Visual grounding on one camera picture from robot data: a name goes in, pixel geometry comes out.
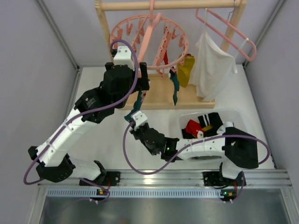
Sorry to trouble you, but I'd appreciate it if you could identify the pink round clip hanger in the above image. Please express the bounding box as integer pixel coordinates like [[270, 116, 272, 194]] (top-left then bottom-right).
[[109, 0, 189, 75]]

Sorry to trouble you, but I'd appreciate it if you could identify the wooden clothes rack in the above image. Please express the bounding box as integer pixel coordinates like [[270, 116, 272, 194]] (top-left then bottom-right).
[[95, 0, 247, 110]]

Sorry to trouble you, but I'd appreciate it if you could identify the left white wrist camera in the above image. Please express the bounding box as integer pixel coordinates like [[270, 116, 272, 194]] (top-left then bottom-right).
[[114, 46, 135, 70]]

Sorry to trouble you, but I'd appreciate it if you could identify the purple cable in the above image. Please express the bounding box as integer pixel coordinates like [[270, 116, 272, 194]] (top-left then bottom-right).
[[123, 121, 271, 203], [23, 39, 139, 203]]

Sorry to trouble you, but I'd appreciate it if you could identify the white hanging garment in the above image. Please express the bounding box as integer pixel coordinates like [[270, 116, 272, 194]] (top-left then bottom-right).
[[188, 31, 237, 102]]

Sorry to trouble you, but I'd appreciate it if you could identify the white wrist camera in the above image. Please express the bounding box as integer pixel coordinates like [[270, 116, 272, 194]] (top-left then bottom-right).
[[131, 111, 148, 131], [114, 46, 135, 70]]

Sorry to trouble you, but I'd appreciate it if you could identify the aluminium mounting rail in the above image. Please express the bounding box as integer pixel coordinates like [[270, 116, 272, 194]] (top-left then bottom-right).
[[38, 169, 292, 199]]

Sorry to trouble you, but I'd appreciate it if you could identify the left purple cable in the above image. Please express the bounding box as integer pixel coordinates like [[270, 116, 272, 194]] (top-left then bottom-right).
[[23, 39, 139, 203]]

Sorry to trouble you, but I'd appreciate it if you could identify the yellow sock on hanger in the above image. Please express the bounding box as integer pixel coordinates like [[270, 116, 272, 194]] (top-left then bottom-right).
[[177, 54, 195, 88]]

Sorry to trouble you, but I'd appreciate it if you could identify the yellow sock in basket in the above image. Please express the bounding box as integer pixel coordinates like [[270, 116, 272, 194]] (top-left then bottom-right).
[[202, 125, 213, 132]]

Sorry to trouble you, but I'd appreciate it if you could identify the black sock with white stripes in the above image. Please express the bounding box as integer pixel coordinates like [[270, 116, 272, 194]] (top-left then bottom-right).
[[198, 112, 223, 137]]

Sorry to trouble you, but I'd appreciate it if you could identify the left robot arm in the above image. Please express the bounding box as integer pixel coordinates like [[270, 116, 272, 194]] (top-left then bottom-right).
[[28, 62, 149, 186]]

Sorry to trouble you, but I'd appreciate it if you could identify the pink clothes hanger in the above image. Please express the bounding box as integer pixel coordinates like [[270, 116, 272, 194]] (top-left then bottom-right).
[[195, 6, 257, 62]]

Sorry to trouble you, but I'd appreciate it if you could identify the white plastic basket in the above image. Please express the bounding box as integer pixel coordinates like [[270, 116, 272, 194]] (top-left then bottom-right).
[[178, 109, 249, 139]]

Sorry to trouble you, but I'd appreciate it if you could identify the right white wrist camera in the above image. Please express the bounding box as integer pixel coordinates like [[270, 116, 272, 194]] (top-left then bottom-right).
[[131, 111, 148, 131]]

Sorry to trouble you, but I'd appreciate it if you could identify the red santa sock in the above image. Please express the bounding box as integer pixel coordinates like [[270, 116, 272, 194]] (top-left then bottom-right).
[[185, 120, 205, 139]]

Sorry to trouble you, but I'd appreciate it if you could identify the dark green patterned sock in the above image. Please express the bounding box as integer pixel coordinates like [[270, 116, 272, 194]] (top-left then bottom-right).
[[169, 69, 180, 105]]

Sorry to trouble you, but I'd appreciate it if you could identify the red sock on hanger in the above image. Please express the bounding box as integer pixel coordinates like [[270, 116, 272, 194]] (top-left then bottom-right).
[[163, 50, 169, 65]]

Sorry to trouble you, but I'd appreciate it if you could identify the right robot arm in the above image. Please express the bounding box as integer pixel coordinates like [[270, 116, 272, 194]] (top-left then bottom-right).
[[129, 124, 259, 180]]

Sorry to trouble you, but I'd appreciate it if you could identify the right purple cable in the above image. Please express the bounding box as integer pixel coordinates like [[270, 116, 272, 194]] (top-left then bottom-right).
[[123, 121, 271, 203]]

